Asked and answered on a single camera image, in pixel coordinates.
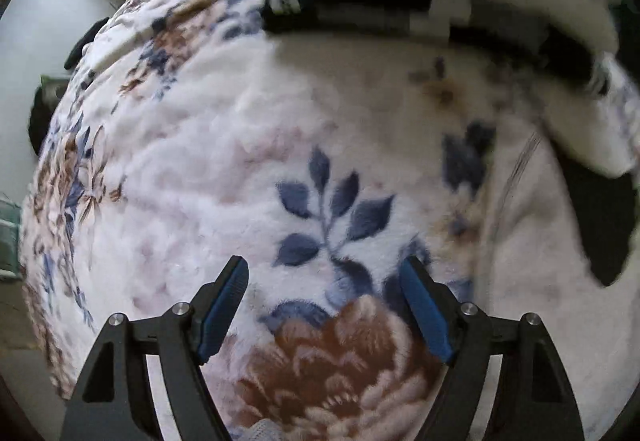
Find white garment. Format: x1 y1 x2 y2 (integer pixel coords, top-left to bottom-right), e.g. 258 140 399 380
475 121 636 441

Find small black object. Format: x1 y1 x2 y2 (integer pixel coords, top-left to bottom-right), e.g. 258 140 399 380
64 17 110 70

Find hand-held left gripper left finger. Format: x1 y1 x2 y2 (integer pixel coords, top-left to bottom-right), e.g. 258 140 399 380
59 255 250 441

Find dark round object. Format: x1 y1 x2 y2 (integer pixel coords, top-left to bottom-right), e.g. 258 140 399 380
28 75 68 156

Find dark cloth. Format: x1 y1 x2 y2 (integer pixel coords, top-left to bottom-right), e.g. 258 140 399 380
560 156 638 288

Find floral fleece blanket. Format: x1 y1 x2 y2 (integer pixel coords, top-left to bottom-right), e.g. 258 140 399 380
19 0 638 441

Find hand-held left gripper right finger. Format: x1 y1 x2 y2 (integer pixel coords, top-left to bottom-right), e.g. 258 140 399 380
399 255 586 441

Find green striped cloth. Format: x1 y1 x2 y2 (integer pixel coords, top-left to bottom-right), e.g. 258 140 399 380
0 195 25 279

